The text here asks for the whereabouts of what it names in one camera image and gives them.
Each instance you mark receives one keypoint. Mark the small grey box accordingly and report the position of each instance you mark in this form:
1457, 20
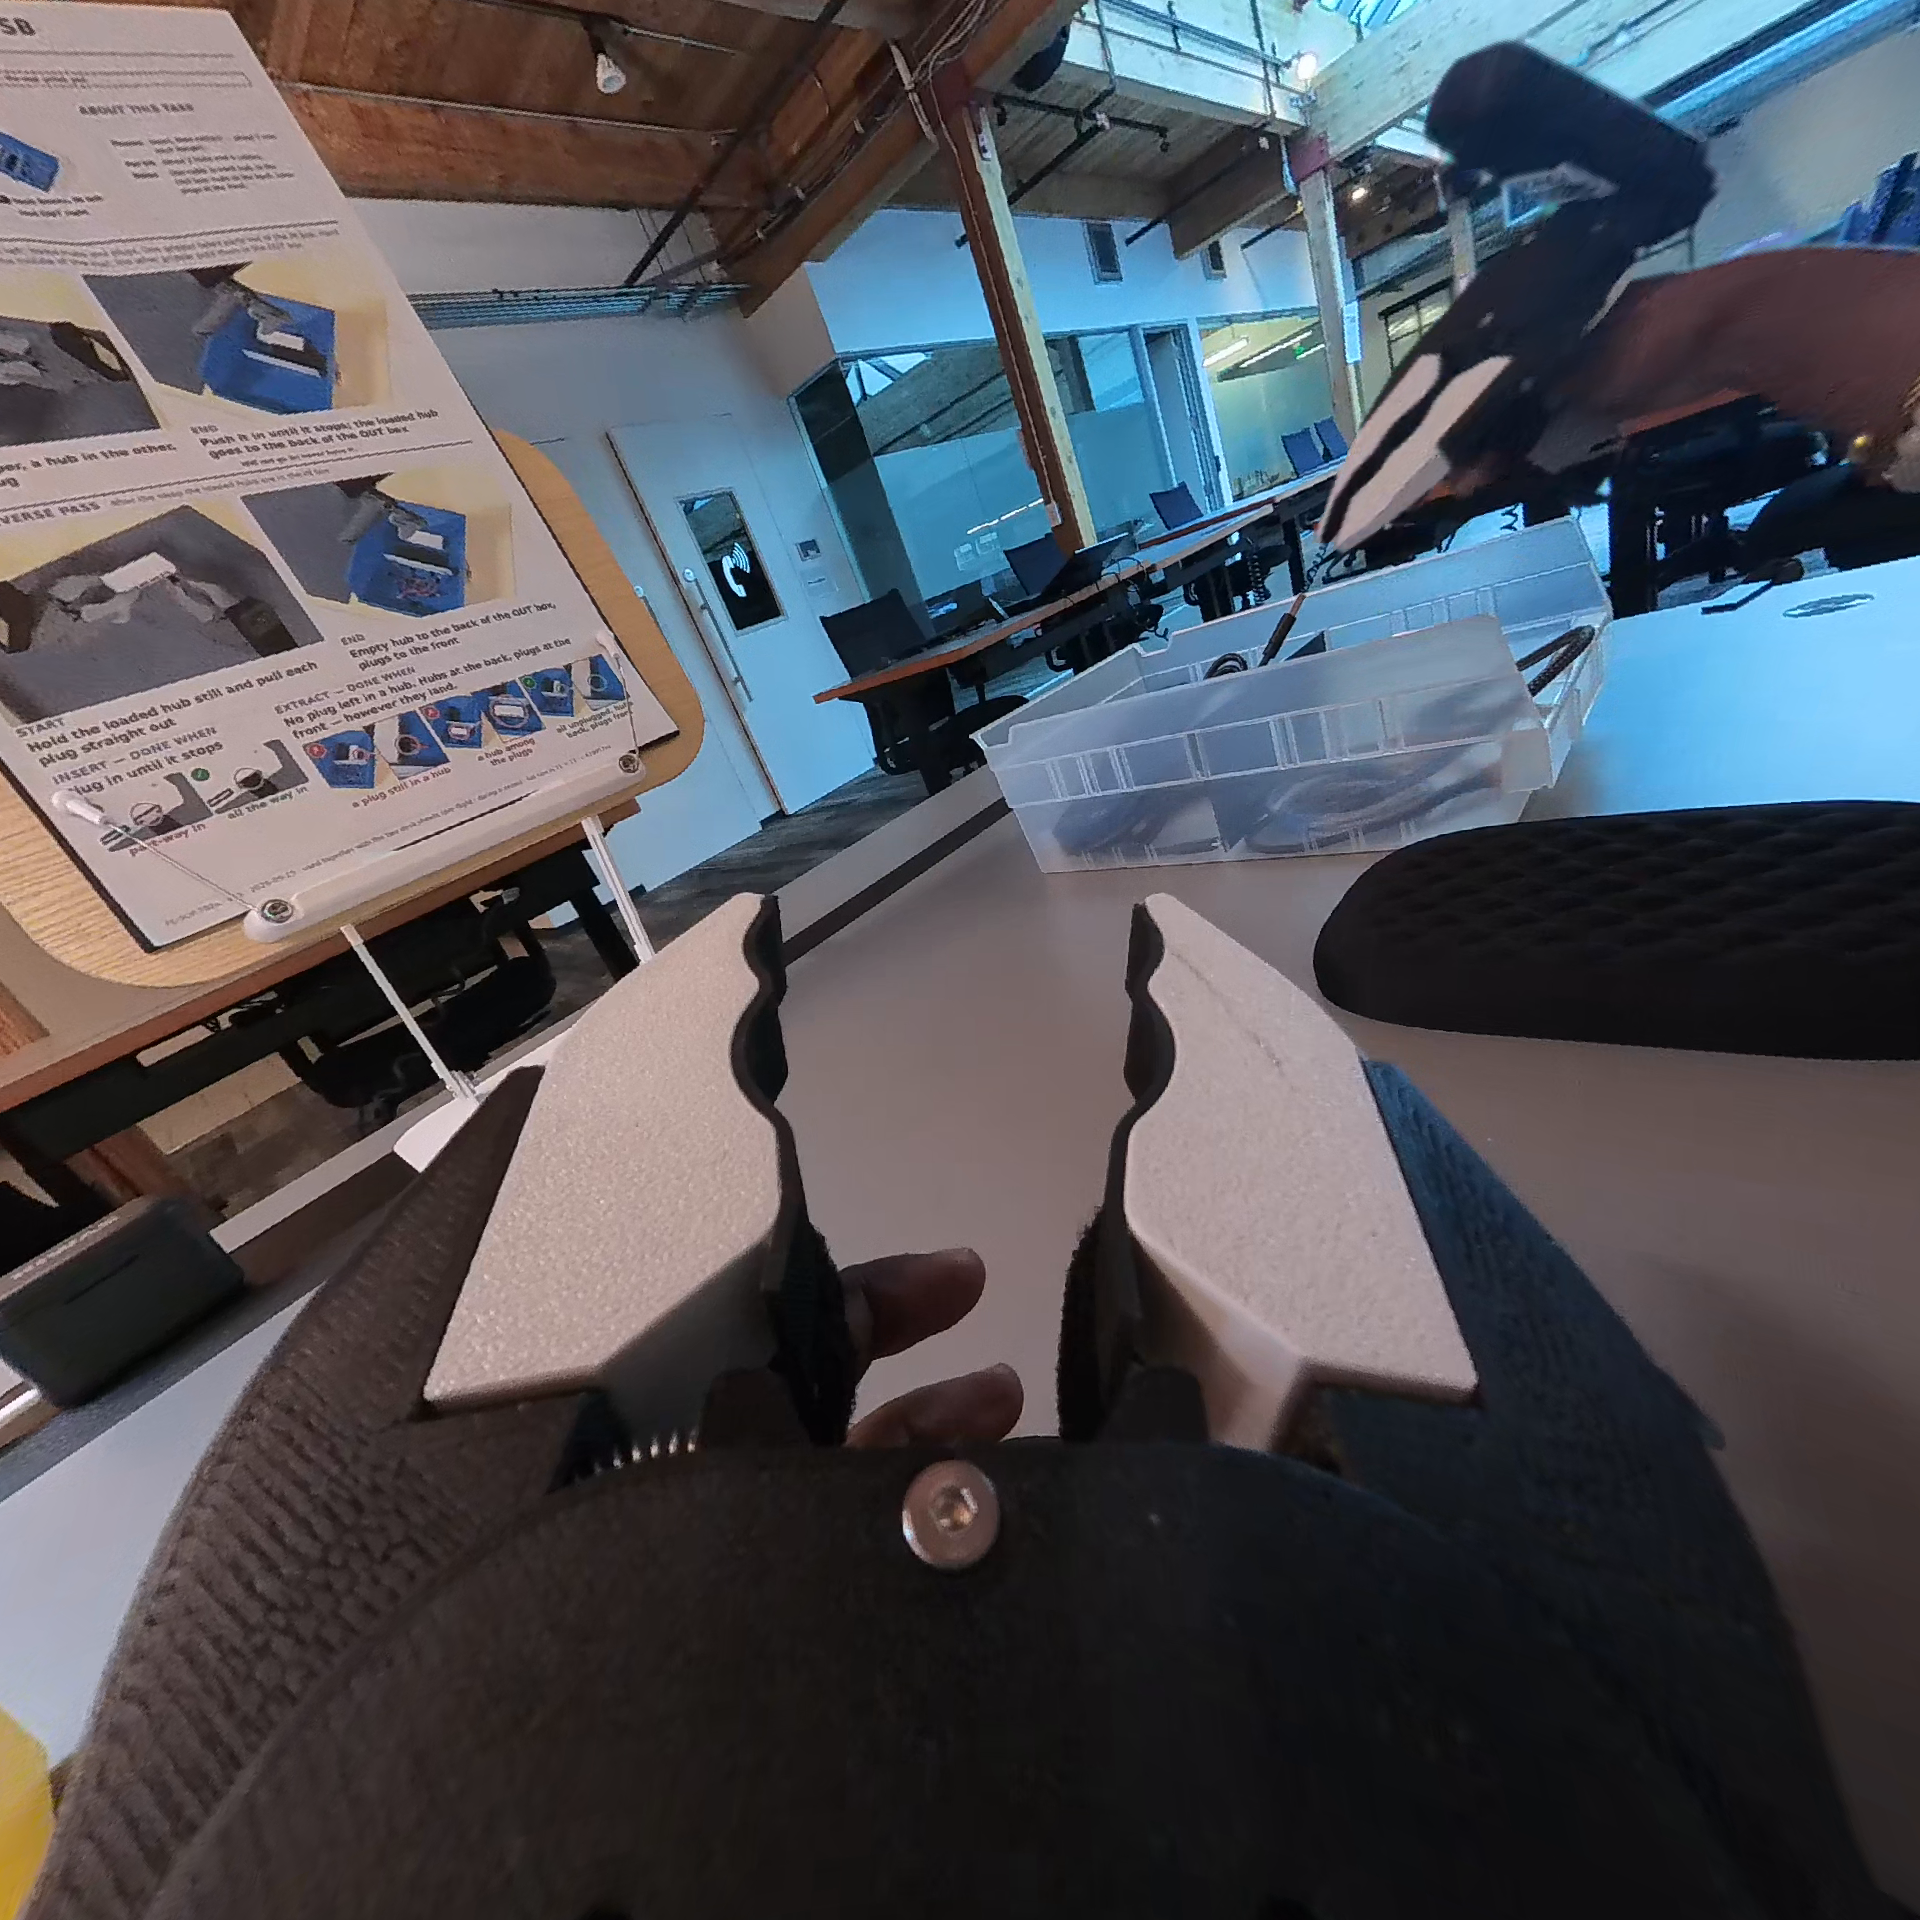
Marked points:
106, 1300

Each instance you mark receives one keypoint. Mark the person's left hand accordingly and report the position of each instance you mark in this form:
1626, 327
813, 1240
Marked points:
915, 1300

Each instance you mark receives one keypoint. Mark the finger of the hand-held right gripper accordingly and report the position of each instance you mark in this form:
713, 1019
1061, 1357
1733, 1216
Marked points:
1447, 474
1402, 443

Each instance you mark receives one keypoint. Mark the black office chair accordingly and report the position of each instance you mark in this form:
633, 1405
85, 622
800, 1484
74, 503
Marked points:
879, 639

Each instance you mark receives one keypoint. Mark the clear plastic bin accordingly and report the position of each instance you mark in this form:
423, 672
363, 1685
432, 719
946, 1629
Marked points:
1349, 722

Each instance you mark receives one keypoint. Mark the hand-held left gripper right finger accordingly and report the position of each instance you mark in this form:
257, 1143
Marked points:
1277, 1200

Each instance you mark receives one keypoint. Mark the wooden office desk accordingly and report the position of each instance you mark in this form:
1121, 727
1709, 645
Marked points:
1035, 612

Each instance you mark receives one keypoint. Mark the person's right hand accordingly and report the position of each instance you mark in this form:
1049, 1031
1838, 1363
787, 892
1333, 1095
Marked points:
1755, 331

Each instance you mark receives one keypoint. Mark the instruction poster board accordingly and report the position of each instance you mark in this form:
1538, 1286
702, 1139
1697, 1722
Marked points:
299, 452

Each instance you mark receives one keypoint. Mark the white board stand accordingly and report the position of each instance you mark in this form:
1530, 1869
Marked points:
299, 912

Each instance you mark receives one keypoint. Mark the white door with phone symbol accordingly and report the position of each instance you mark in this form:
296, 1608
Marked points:
675, 676

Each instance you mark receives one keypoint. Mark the black textured wrist rest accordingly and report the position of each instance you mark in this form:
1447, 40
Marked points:
1621, 931

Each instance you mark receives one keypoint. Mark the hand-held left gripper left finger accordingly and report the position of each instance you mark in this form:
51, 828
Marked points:
629, 1184

